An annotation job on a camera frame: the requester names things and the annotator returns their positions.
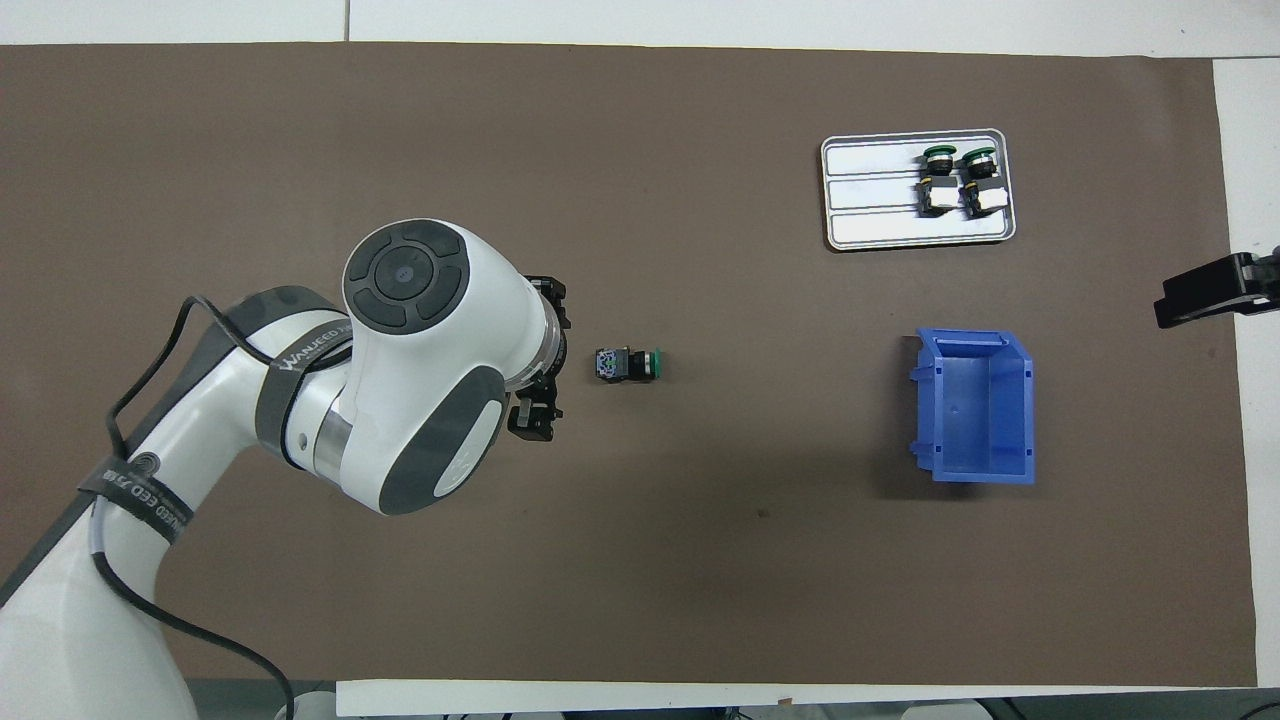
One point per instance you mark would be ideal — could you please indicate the green push button switch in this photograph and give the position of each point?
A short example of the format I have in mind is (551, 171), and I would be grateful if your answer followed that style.
(982, 185)
(937, 185)
(628, 365)

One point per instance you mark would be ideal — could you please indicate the white mounting board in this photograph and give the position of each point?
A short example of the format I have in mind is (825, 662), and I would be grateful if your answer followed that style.
(700, 698)

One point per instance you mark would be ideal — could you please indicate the silver metal tray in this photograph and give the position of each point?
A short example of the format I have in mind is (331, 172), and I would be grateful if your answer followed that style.
(870, 210)

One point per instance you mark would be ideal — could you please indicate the brown table mat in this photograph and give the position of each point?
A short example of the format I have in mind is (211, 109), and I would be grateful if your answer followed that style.
(700, 550)

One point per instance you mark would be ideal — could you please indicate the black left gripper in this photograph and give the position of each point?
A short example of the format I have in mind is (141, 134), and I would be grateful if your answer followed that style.
(562, 340)

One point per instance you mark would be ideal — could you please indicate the blue plastic storage bin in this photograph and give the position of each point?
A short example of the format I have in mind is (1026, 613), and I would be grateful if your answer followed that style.
(975, 410)

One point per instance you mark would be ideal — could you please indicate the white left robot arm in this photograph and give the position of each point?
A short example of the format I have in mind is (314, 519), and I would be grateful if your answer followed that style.
(430, 350)

